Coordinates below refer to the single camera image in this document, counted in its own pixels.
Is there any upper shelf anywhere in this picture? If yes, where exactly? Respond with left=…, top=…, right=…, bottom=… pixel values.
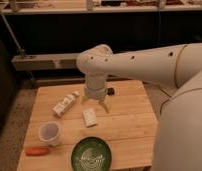
left=0, top=0, right=202, bottom=14

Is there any green patterned bowl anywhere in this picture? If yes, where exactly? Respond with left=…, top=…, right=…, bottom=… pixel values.
left=71, top=137, right=112, bottom=171

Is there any white rectangular carton box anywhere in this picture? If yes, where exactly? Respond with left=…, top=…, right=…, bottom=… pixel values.
left=52, top=91, right=79, bottom=117

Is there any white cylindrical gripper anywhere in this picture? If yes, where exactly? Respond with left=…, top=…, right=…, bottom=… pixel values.
left=81, top=75, right=109, bottom=113

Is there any wooden table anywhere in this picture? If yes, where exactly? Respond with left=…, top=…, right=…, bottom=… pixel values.
left=17, top=81, right=157, bottom=171

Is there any white plastic cup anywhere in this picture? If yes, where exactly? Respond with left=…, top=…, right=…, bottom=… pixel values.
left=38, top=121, right=60, bottom=147

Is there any metal pole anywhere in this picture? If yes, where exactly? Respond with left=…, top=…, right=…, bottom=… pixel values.
left=0, top=8, right=36, bottom=87

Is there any small dark object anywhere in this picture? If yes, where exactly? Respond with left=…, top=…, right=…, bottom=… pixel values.
left=107, top=87, right=115, bottom=95

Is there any orange carrot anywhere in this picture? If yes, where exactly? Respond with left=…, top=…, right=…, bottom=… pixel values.
left=25, top=147, right=50, bottom=156

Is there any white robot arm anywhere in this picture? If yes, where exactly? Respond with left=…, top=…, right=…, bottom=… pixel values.
left=76, top=43, right=202, bottom=171

